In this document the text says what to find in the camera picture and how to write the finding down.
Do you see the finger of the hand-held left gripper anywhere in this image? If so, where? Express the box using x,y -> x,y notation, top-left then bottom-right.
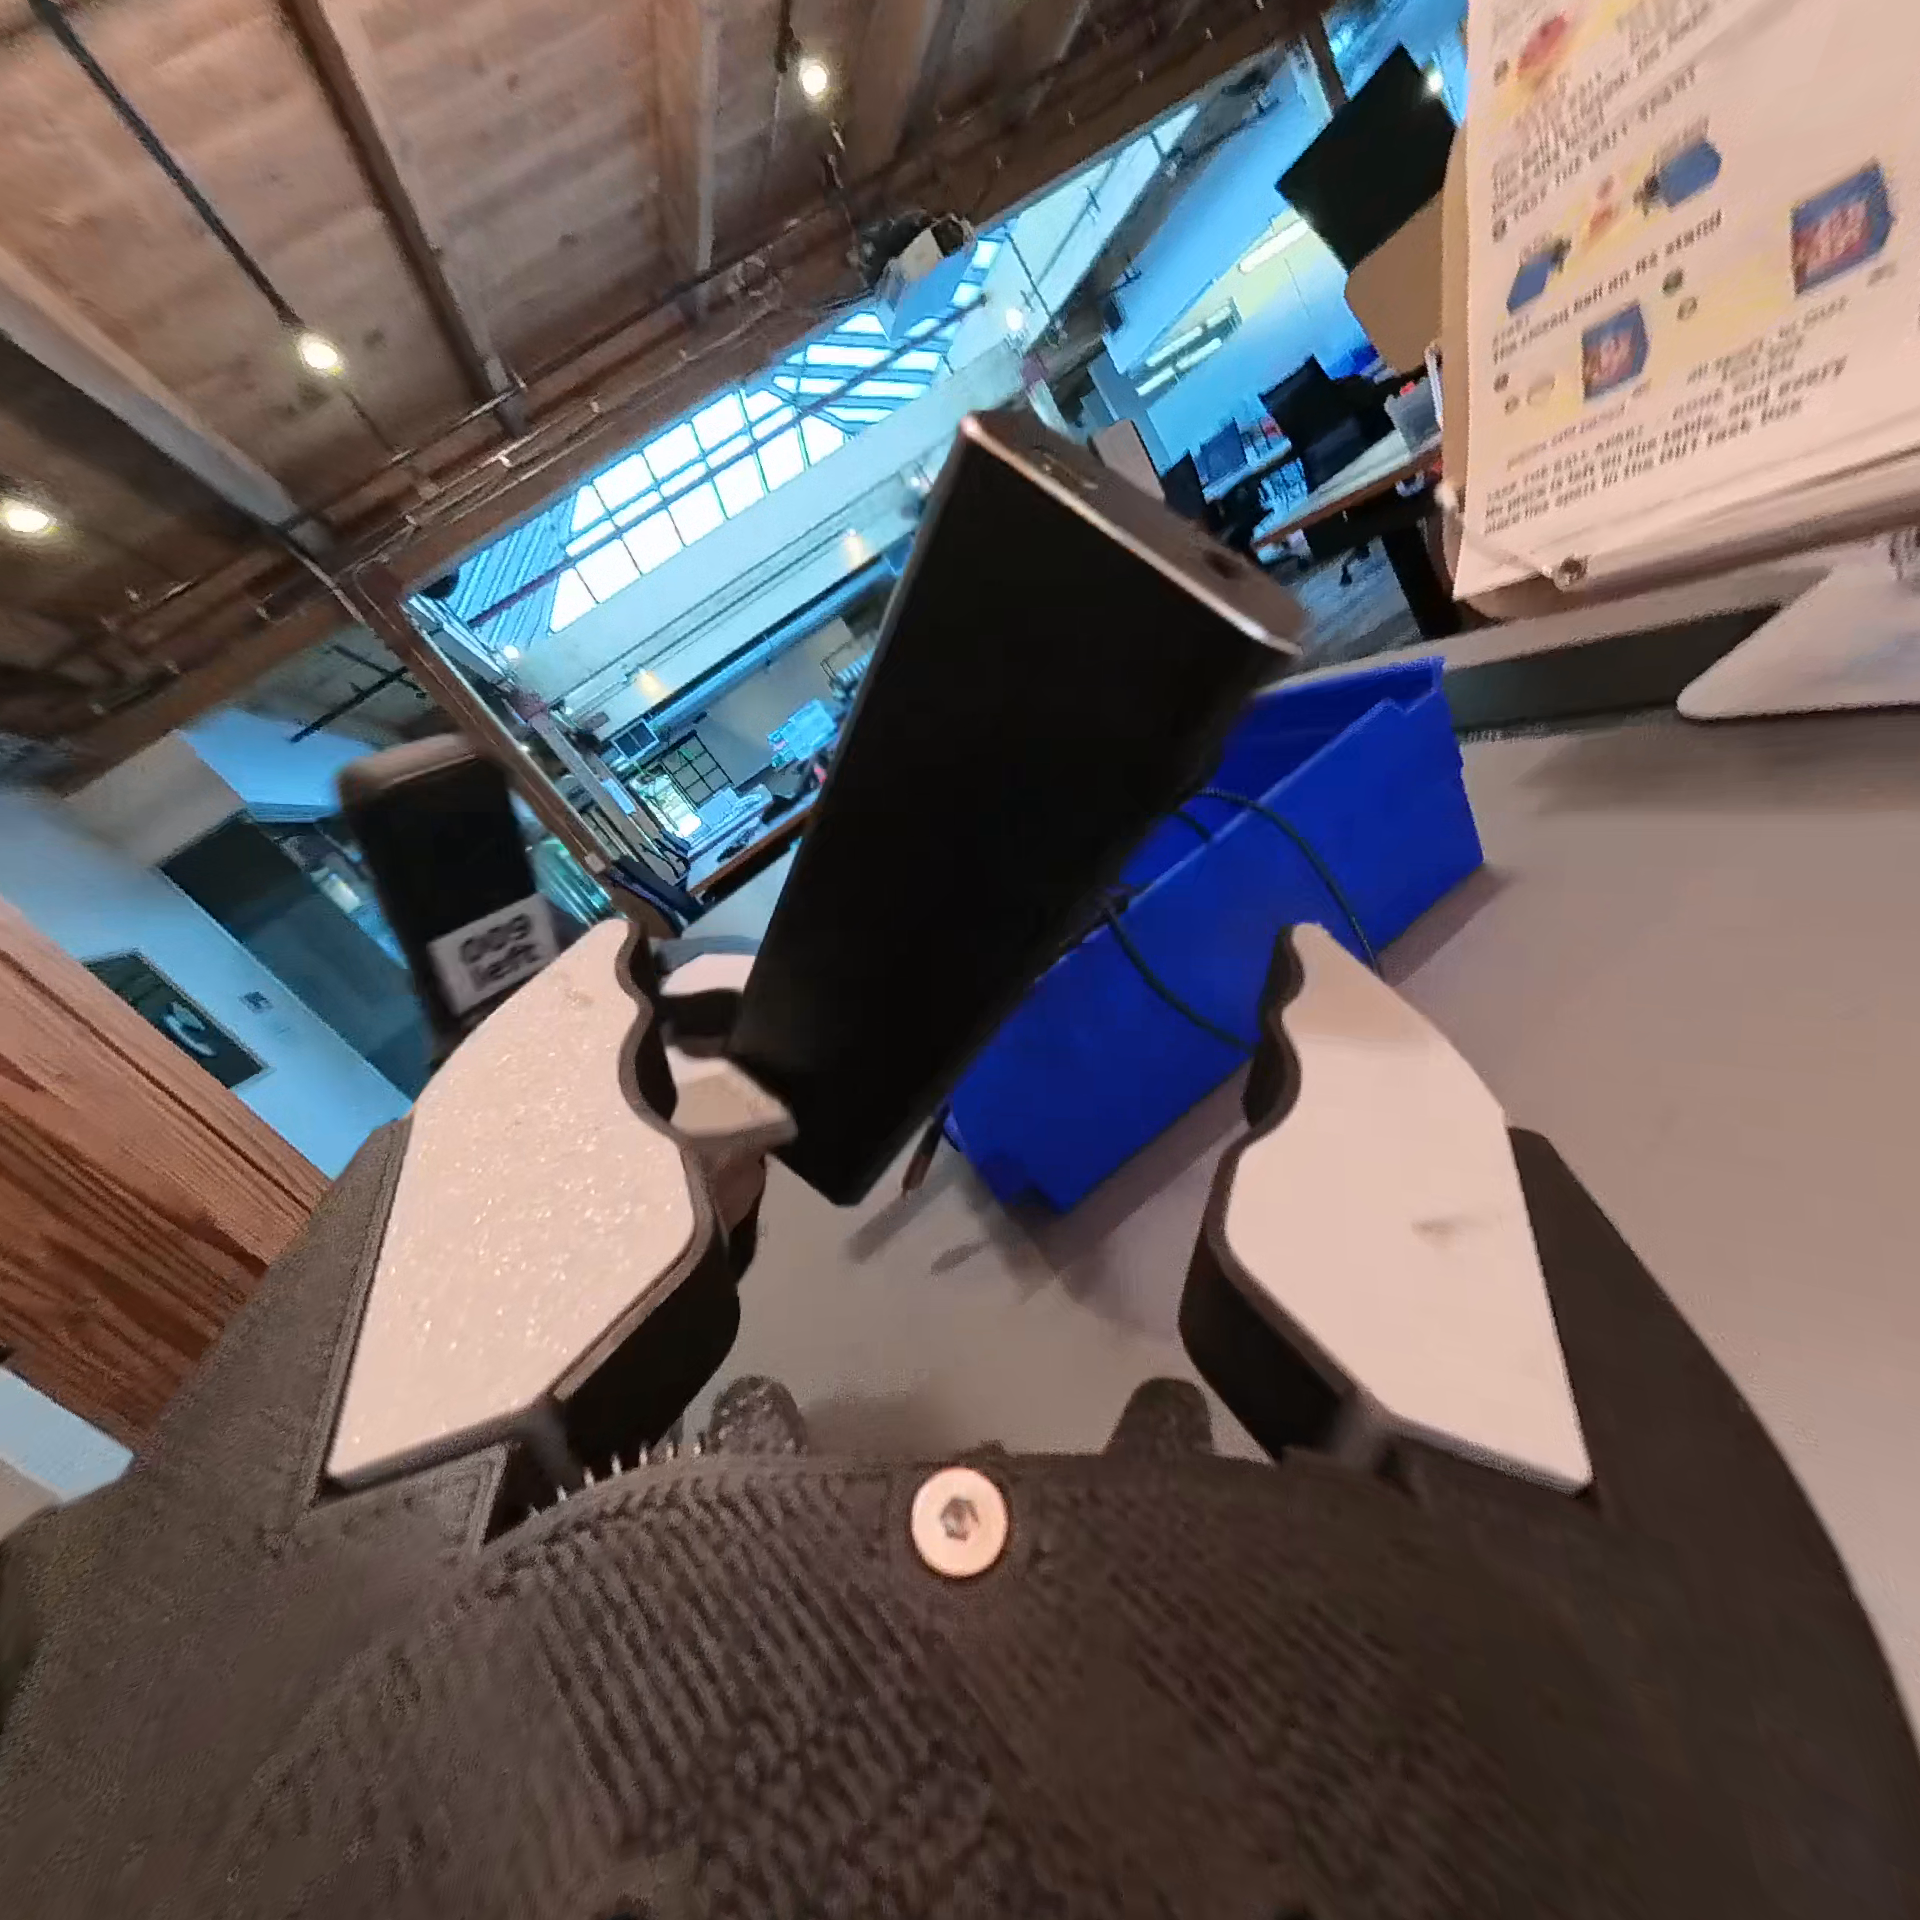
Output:
661,950 -> 800,1162

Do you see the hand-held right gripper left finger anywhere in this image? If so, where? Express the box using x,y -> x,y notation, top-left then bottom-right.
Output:
323,920 -> 746,1491

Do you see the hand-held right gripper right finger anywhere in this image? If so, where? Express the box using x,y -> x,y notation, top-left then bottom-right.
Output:
1180,926 -> 1595,1498

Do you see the black hub cable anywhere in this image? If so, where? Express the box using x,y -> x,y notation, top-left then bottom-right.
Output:
900,786 -> 1378,1193

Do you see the blue plastic bin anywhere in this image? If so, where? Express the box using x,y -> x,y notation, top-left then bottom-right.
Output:
942,656 -> 1487,1214

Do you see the black multi-port hub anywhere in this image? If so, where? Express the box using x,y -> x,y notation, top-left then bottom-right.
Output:
725,412 -> 1304,1210

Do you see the grey desk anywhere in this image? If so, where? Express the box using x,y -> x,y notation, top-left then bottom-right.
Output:
703,598 -> 1920,1697

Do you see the wooden background desk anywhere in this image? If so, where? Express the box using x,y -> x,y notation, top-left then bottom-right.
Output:
1252,434 -> 1450,641

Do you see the white monitor stand base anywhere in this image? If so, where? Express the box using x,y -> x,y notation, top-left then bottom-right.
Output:
1678,537 -> 1920,725

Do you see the printed instruction sheet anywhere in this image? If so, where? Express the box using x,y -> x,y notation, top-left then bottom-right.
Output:
1452,0 -> 1920,601

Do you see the black monitor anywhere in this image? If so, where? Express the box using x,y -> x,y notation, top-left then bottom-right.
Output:
1276,45 -> 1469,274

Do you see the black desk cable cover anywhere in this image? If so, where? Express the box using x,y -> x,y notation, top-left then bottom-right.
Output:
1443,598 -> 1839,737

